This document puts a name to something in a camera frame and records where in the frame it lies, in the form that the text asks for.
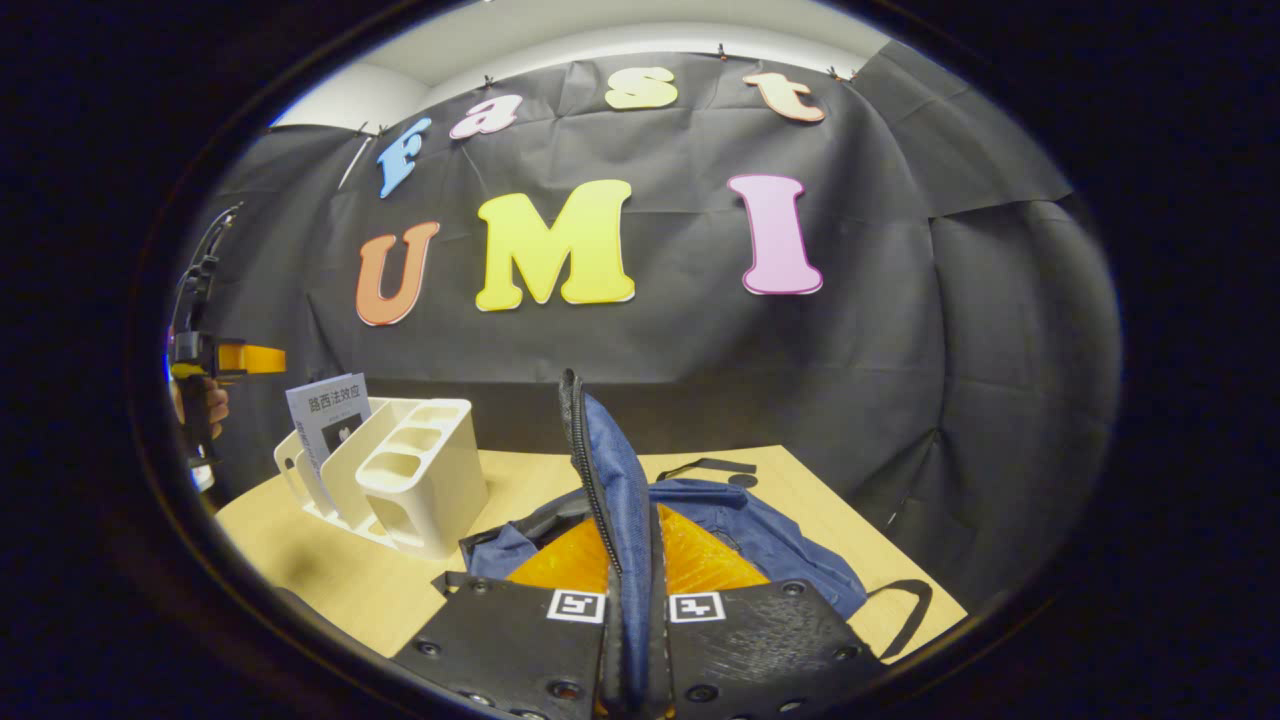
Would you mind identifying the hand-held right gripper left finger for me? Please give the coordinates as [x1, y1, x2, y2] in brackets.
[392, 512, 616, 720]

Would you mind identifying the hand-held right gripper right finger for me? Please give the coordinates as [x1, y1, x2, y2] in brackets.
[655, 503, 886, 720]

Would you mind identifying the purple grey book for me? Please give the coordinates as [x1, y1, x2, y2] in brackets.
[285, 373, 373, 481]

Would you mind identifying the cream plastic bookshelf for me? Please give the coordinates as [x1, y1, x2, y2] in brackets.
[273, 397, 489, 561]

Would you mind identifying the navy blue schoolbag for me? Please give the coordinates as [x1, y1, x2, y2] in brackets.
[432, 368, 936, 713]

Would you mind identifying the black backdrop cloth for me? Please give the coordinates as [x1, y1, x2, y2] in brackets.
[175, 50, 1121, 611]

